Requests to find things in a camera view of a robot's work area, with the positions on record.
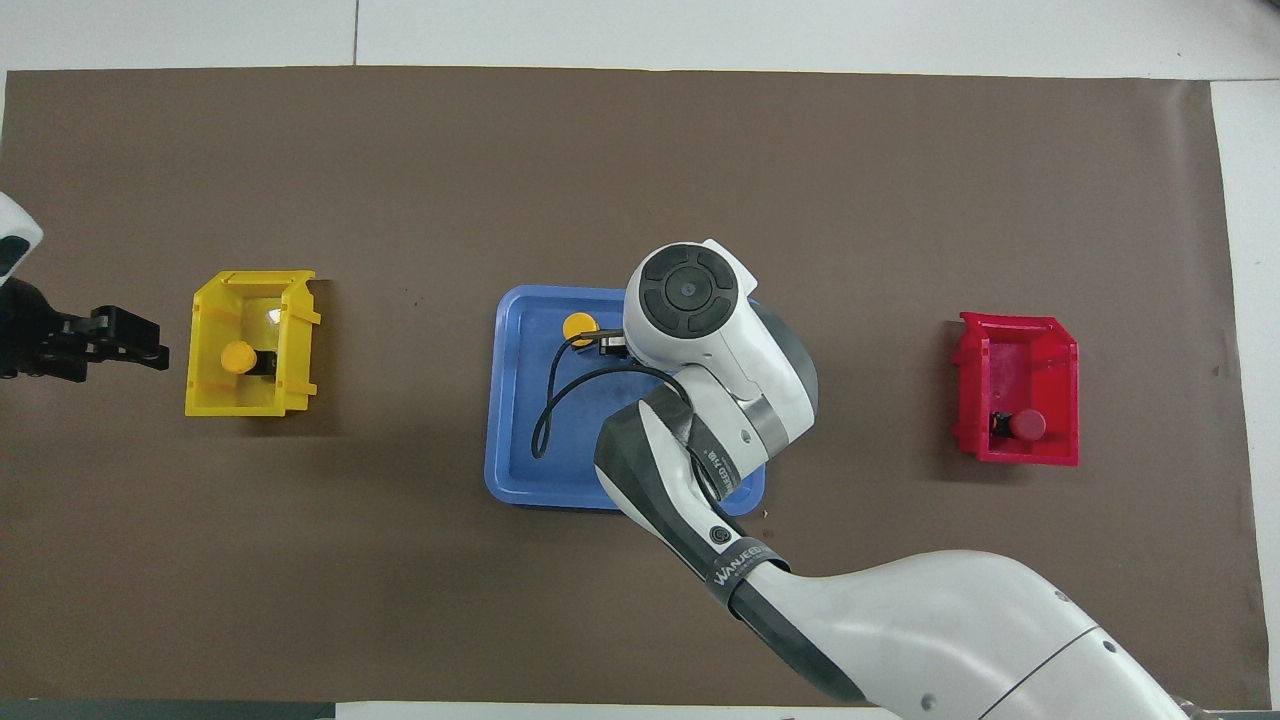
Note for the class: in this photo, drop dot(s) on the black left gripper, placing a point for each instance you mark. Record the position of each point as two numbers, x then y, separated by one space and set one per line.
35 340

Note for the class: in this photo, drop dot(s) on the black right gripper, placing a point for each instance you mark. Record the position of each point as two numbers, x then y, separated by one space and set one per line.
612 346

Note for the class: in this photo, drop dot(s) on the yellow push button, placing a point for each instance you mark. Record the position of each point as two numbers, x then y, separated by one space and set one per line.
238 357
580 326

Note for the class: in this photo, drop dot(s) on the red push button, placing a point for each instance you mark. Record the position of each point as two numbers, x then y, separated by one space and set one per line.
1027 425

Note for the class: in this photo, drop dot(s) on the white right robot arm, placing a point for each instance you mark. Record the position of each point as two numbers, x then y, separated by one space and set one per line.
900 620

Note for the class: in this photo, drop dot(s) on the yellow plastic bin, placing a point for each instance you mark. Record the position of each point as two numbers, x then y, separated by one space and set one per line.
215 390

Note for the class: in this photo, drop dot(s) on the blue plastic tray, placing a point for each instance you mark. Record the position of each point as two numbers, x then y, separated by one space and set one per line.
520 410

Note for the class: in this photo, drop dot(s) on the brown table mat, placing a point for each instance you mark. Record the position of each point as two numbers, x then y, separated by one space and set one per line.
640 150

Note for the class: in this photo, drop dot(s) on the red plastic bin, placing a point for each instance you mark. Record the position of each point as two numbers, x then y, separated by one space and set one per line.
1030 380

